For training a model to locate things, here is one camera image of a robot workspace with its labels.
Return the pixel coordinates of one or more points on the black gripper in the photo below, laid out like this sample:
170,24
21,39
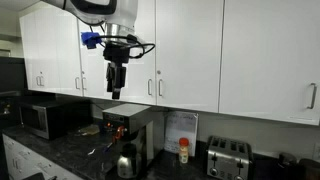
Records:
116,53

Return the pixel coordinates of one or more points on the white cabinet door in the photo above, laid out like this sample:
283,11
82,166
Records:
68,60
270,56
95,73
29,53
143,73
48,53
190,53

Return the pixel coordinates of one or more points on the white lower cabinet row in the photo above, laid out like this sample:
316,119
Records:
26,160

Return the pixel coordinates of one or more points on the stainless steel coffee maker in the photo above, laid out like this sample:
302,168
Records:
133,116

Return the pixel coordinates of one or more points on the brown paper item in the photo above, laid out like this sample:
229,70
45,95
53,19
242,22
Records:
89,130

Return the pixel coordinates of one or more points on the blue pen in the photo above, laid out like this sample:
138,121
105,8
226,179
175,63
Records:
108,147

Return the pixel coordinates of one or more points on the small white scrap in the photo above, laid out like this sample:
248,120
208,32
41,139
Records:
91,152

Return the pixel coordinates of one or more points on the white paper sign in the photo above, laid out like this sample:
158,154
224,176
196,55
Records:
181,130

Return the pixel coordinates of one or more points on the steel coffee carafe black lid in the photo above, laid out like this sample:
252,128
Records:
128,163

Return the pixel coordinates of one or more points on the black and silver microwave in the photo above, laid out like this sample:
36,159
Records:
36,118

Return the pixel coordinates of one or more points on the spice jar with orange lid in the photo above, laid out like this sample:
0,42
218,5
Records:
183,151

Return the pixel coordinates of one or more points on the black machine with light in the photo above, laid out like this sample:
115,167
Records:
8,106

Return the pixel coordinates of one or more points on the silver four-slot toaster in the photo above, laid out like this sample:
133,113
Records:
228,160

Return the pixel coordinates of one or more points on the blue wrist mount piece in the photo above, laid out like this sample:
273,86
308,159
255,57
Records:
89,38

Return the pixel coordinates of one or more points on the white wall outlet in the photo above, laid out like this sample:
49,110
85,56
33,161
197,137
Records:
317,151

